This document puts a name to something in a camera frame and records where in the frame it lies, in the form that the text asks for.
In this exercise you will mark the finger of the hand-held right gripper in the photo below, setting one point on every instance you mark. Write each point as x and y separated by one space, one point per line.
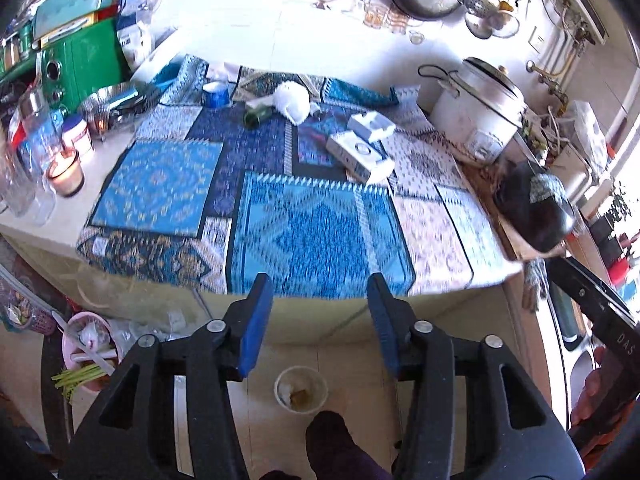
580 287

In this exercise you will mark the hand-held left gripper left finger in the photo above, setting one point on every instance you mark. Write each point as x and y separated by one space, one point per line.
256 327

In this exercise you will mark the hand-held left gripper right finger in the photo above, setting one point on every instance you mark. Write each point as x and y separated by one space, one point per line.
382 327

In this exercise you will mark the large white box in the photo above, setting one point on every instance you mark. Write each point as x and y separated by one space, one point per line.
357 155

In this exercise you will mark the small white box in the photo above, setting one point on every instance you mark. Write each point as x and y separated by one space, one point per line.
370 125

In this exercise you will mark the green glass bottle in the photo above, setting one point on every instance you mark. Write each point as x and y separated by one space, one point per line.
255 117

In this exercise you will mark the white tissue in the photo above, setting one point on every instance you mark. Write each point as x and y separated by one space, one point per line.
295 100

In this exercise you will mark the person's right hand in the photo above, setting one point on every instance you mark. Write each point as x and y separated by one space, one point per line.
592 390

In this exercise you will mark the knitted work glove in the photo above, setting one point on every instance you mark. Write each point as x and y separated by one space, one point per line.
536 282

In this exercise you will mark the paper cup with scraps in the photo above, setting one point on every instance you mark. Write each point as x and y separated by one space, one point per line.
300 390

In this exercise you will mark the blue patterned tablecloth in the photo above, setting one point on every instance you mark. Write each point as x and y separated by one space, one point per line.
300 220

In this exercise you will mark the person's dark socked foot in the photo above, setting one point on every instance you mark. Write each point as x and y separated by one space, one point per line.
335 445

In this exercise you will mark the pink bowl with scraps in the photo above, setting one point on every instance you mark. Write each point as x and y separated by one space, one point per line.
87 350

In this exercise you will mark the white rice cooker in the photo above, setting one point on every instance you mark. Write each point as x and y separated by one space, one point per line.
475 110

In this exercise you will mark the brass water tap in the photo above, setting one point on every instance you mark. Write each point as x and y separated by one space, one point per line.
547 80

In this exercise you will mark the pink plastic basket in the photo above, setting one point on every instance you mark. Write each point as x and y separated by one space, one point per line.
25 310

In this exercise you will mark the lit candle in glass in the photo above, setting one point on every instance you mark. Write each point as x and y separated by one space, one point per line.
66 172

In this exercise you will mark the white lidded jar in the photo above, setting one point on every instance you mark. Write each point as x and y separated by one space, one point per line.
77 135

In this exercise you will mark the steel steamer basket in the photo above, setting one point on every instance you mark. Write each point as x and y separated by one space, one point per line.
110 102

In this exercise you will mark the clear glass jar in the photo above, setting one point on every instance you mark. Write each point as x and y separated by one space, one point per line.
22 180

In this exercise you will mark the hanging metal strainer ladles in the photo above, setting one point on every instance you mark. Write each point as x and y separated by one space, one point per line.
487 7

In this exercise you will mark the green toaster oven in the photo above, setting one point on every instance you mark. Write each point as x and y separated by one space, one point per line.
85 62

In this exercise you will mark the plastic bag of white powder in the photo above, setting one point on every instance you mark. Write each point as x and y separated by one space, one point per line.
134 35

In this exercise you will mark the teal cardboard box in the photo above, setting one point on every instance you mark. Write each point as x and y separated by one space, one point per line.
70 5

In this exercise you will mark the white wall water heater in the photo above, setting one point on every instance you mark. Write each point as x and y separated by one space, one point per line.
575 2

